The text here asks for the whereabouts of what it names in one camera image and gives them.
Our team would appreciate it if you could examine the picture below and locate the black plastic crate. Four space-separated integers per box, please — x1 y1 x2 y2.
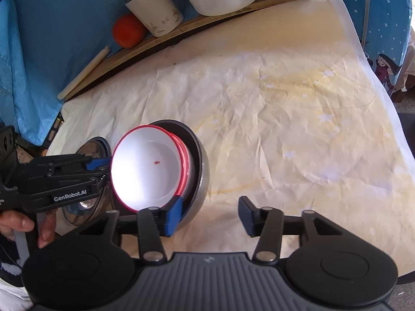
45 111 66 149

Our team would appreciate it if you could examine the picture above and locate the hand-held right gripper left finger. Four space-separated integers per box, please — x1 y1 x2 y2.
79 195 183 262

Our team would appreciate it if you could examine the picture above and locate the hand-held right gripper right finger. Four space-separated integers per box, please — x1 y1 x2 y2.
238 195 345 262

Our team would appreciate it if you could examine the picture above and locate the white stick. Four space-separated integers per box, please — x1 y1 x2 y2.
57 46 111 101

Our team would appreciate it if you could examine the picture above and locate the cream paper table cover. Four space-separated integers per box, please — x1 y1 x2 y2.
45 0 415 277

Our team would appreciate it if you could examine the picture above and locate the red tomato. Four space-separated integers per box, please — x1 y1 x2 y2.
112 13 147 49

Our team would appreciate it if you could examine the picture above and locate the person's left hand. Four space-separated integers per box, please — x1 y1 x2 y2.
0 209 57 250

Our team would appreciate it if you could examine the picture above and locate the blue dotted printed cloth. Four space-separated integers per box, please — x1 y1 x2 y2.
322 0 414 97

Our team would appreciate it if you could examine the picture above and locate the white insulated tumbler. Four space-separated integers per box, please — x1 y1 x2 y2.
121 0 185 38

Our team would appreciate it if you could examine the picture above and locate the steel bowl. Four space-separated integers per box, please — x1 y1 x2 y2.
147 119 211 234

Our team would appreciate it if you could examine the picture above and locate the wooden board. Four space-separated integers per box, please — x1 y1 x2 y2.
63 0 321 103

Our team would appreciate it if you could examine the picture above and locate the white bowl with red rim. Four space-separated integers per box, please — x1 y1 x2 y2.
110 124 195 215
167 129 196 200

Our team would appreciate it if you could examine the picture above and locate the steel plate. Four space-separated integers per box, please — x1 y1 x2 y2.
61 136 115 228

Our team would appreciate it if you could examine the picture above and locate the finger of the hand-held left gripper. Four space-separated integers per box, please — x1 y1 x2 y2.
49 154 113 173
49 167 111 204

